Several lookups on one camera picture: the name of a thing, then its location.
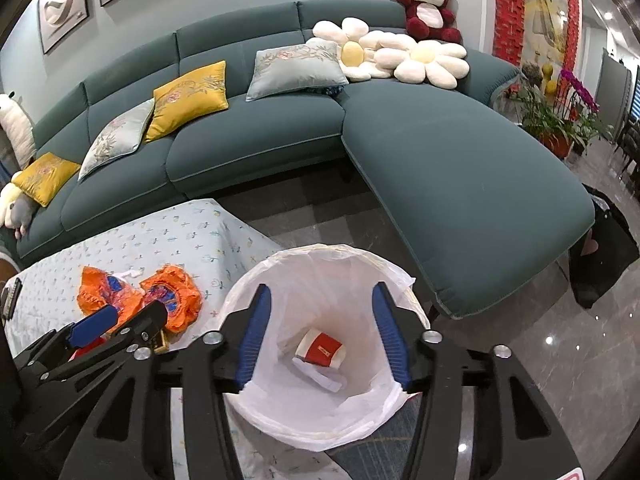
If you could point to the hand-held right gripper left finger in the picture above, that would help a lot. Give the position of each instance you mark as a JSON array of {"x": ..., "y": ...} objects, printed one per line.
[{"x": 254, "y": 332}]

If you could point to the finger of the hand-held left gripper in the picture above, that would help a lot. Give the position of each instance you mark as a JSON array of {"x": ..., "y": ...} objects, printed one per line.
[
  {"x": 92, "y": 327},
  {"x": 142, "y": 325}
]

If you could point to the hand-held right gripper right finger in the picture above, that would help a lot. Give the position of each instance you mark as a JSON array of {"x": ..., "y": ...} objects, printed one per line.
[{"x": 392, "y": 337}]

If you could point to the red and white paper cup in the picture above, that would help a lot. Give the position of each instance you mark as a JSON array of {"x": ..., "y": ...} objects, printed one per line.
[
  {"x": 322, "y": 350},
  {"x": 89, "y": 349}
]

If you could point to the orange snack bag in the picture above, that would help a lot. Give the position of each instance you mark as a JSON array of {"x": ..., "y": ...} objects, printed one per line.
[
  {"x": 97, "y": 295},
  {"x": 175, "y": 292}
]

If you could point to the white plastic bag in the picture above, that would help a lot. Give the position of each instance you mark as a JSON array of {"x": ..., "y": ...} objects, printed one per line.
[{"x": 127, "y": 274}]

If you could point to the waste bin with white liner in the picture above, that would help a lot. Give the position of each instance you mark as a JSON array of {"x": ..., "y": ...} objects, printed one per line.
[{"x": 310, "y": 410}]

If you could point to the crumpled white paper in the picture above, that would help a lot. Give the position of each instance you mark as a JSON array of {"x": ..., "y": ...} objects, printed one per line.
[{"x": 325, "y": 380}]

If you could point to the floral print tablecloth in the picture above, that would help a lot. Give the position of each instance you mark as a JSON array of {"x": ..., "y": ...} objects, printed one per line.
[{"x": 150, "y": 240}]

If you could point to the black remote control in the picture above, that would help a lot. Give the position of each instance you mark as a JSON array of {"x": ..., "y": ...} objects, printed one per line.
[{"x": 10, "y": 300}]

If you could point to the grey floor rug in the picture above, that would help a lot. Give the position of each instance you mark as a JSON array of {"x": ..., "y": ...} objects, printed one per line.
[{"x": 390, "y": 435}]

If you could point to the grey and cream plush toy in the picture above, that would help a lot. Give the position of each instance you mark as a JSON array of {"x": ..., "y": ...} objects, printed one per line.
[{"x": 17, "y": 215}]

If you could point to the small yellow embroidered cushion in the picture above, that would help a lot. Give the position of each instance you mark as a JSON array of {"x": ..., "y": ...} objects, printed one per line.
[{"x": 45, "y": 177}]

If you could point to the grey embroidered cushion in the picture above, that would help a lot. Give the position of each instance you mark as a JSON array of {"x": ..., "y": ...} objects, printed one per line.
[{"x": 115, "y": 145}]

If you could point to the teal sectional sofa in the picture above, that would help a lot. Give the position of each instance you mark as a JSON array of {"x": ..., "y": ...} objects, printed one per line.
[{"x": 450, "y": 160}]

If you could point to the white plush toy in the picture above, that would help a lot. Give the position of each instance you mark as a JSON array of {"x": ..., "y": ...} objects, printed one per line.
[{"x": 15, "y": 130}]

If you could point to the black bag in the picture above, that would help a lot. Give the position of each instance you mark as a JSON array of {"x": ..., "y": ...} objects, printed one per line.
[{"x": 605, "y": 255}]

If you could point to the large yellow embroidered cushion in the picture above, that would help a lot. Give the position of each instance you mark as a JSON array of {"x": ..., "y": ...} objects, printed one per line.
[{"x": 187, "y": 100}]

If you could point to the blue-grey embroidered cushion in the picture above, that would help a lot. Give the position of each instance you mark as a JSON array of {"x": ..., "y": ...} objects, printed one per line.
[{"x": 295, "y": 72}]

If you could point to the green potted plant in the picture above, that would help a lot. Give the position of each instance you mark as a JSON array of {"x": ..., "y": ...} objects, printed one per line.
[{"x": 555, "y": 125}]

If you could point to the white flower cushion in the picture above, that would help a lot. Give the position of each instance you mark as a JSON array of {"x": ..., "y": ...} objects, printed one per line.
[
  {"x": 350, "y": 52},
  {"x": 425, "y": 60}
]

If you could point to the dark chair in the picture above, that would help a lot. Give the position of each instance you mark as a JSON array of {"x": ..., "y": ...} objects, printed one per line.
[{"x": 631, "y": 155}]

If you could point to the purple orchid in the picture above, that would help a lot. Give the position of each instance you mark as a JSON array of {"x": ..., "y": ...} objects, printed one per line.
[{"x": 580, "y": 87}]

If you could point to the red teddy bear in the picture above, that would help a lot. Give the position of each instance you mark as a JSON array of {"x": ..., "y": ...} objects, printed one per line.
[{"x": 427, "y": 10}]

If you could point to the red wall decoration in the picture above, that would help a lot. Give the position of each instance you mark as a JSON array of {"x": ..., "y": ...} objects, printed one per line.
[{"x": 507, "y": 10}]

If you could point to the wall mural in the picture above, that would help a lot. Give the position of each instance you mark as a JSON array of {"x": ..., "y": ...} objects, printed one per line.
[{"x": 545, "y": 10}]

